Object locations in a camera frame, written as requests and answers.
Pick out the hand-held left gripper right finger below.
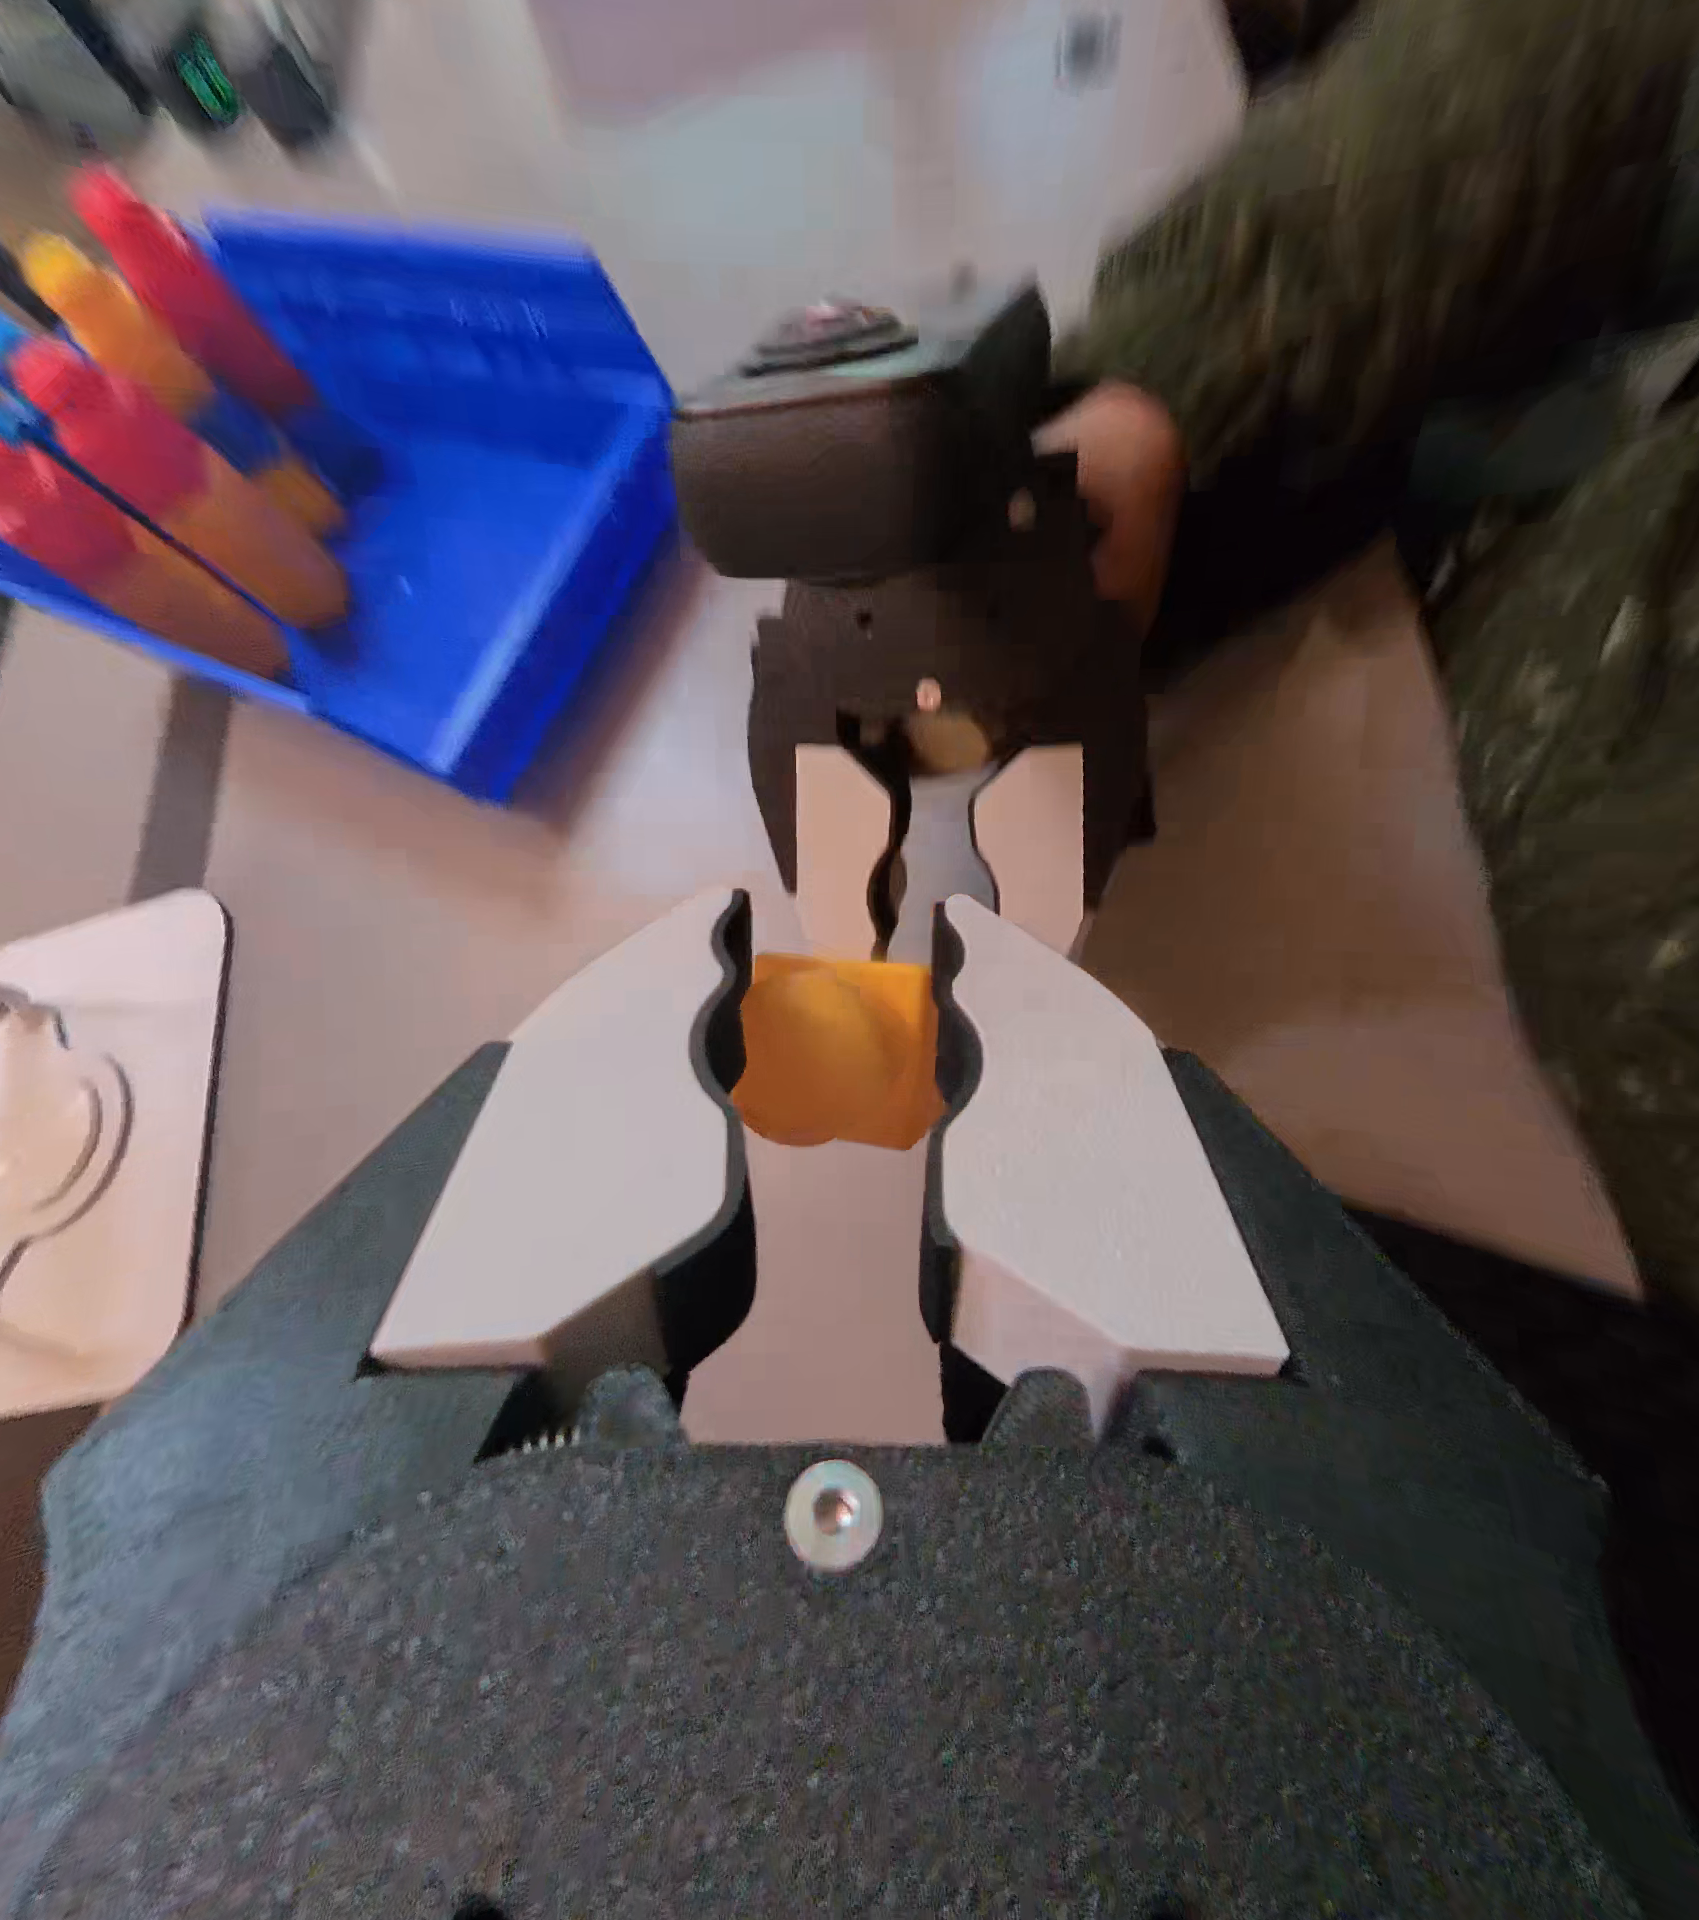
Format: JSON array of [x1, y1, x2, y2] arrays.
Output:
[[917, 897, 1292, 1391]]

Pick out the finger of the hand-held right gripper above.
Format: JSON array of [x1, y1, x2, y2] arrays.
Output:
[[789, 739, 914, 962], [969, 739, 1092, 966]]

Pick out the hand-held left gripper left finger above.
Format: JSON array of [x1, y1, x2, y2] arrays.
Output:
[[366, 886, 763, 1391]]

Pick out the blue plastic bin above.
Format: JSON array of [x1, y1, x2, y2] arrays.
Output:
[[0, 207, 681, 807]]

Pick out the person's right hand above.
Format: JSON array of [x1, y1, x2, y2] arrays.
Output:
[[1035, 381, 1190, 639]]

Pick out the white tablet stand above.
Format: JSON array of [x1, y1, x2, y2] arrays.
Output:
[[0, 886, 234, 1441]]

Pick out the black device with green lights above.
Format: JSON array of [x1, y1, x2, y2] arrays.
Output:
[[160, 0, 339, 149]]

